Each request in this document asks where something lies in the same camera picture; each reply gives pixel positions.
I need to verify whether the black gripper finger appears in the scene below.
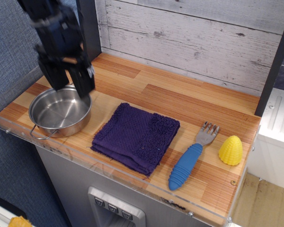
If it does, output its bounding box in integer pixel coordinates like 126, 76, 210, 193
70, 66, 95, 98
38, 59, 69, 90

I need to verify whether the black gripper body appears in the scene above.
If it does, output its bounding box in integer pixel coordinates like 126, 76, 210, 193
33, 14, 94, 77

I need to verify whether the small stainless steel pan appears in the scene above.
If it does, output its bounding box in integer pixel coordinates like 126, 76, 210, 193
29, 85, 92, 140

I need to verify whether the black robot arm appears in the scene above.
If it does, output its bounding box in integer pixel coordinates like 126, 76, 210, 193
18, 0, 95, 98

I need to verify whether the clear acrylic table guard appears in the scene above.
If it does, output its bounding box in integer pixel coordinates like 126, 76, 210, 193
0, 33, 261, 225

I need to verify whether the folded purple cloth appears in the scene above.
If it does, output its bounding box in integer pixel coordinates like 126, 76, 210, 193
91, 103, 180, 176

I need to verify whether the grey cabinet front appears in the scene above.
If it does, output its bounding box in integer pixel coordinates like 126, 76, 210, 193
36, 147, 207, 227

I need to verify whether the silver button panel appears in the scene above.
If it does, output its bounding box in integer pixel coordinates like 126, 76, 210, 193
88, 186, 146, 227

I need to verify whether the orange yellow toy object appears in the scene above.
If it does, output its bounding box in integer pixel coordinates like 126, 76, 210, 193
8, 216, 33, 227

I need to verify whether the yellow plastic corn toy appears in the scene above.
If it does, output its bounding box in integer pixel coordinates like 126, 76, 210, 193
218, 135, 243, 166

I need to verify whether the white toy sink unit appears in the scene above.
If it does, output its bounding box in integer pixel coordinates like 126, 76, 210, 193
247, 88, 284, 188

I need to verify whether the dark left cabinet post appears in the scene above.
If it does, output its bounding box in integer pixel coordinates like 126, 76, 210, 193
76, 0, 102, 61

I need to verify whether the dark cabinet post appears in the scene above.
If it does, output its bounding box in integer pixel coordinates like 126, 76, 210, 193
76, 0, 102, 61
254, 32, 284, 117

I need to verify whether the blue handled metal fork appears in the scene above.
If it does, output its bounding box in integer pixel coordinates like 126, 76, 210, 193
168, 122, 220, 191

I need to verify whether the dark right cabinet post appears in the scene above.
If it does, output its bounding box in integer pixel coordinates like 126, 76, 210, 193
254, 32, 284, 117

